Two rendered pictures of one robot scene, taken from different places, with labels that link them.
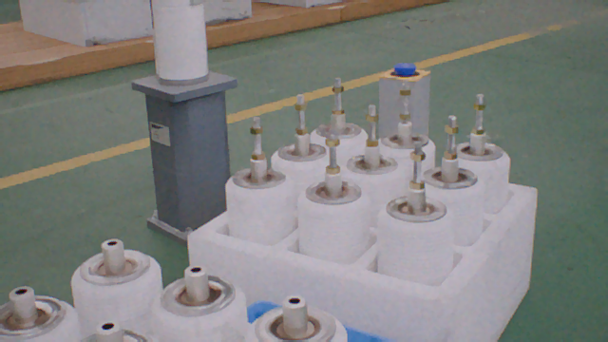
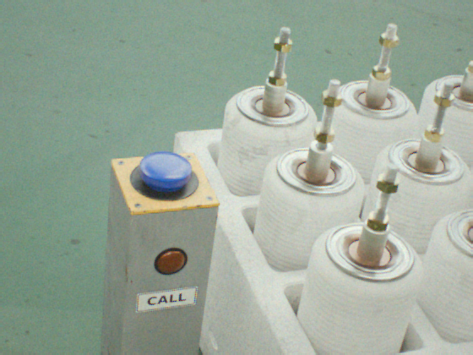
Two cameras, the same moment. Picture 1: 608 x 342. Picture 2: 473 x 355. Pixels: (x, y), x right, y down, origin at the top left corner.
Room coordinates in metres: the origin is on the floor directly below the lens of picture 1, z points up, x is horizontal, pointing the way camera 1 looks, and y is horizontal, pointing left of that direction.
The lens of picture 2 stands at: (1.76, 0.20, 0.74)
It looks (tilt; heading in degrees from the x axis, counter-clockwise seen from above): 35 degrees down; 216
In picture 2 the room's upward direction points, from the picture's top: 8 degrees clockwise
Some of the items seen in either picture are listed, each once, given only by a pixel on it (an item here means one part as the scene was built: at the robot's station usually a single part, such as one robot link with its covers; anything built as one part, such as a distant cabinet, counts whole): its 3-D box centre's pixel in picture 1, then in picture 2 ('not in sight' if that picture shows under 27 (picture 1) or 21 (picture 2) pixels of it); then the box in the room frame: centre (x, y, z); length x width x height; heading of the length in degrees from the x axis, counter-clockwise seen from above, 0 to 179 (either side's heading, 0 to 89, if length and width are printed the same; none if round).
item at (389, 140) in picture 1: (404, 141); (316, 172); (1.13, -0.16, 0.25); 0.08 x 0.08 x 0.01
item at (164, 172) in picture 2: (405, 70); (165, 174); (1.31, -0.19, 0.32); 0.04 x 0.04 x 0.02
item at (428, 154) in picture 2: (371, 156); (429, 150); (1.02, -0.10, 0.26); 0.02 x 0.02 x 0.03
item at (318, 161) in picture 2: (405, 133); (318, 161); (1.13, -0.16, 0.26); 0.02 x 0.02 x 0.03
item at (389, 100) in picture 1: (403, 157); (150, 329); (1.31, -0.19, 0.16); 0.07 x 0.07 x 0.31; 59
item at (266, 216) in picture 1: (262, 237); not in sight; (0.98, 0.06, 0.16); 0.10 x 0.10 x 0.18
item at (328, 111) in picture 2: (405, 104); (327, 117); (1.13, -0.16, 0.31); 0.01 x 0.01 x 0.08; 48
